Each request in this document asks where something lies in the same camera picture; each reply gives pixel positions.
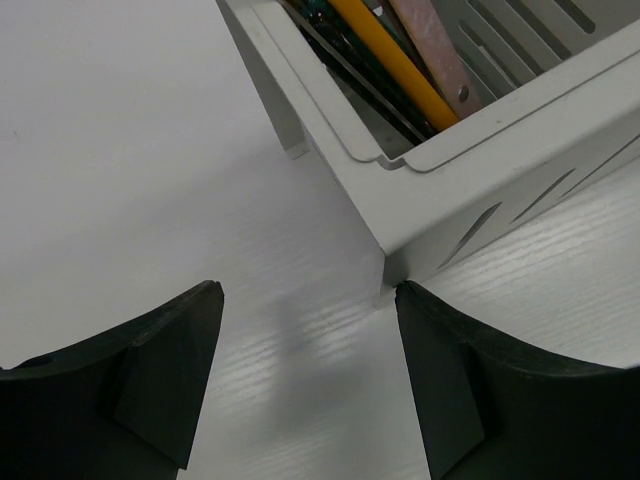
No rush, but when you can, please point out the orange handled knife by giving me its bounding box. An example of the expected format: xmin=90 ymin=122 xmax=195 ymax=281
xmin=330 ymin=0 xmax=459 ymax=131

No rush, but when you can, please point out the pink handled steel knife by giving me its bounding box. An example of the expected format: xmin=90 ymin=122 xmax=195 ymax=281
xmin=384 ymin=0 xmax=483 ymax=119

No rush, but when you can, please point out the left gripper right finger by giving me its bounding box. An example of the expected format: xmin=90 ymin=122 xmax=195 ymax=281
xmin=395 ymin=281 xmax=639 ymax=479

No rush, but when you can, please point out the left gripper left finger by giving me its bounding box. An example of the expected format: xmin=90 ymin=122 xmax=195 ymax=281
xmin=1 ymin=280 xmax=224 ymax=479

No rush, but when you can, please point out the white two-compartment utensil caddy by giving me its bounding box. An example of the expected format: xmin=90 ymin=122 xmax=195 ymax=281
xmin=219 ymin=1 xmax=639 ymax=290

